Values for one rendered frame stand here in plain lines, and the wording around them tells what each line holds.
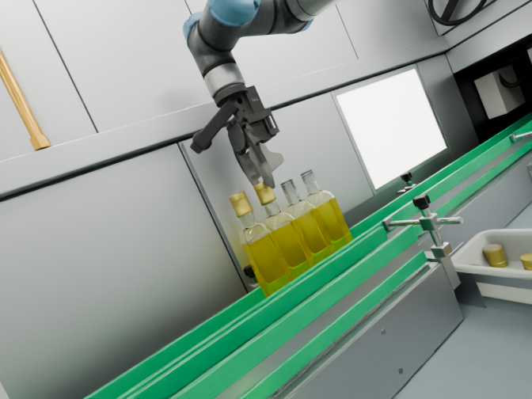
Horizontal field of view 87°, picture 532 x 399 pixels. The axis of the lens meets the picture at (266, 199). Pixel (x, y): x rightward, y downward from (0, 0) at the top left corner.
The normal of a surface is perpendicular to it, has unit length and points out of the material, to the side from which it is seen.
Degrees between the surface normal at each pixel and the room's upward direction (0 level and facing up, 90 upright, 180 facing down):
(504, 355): 0
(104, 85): 90
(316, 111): 90
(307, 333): 90
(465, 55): 90
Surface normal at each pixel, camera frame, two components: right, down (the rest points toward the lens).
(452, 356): -0.41, -0.91
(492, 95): -0.82, 0.40
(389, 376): 0.40, -0.12
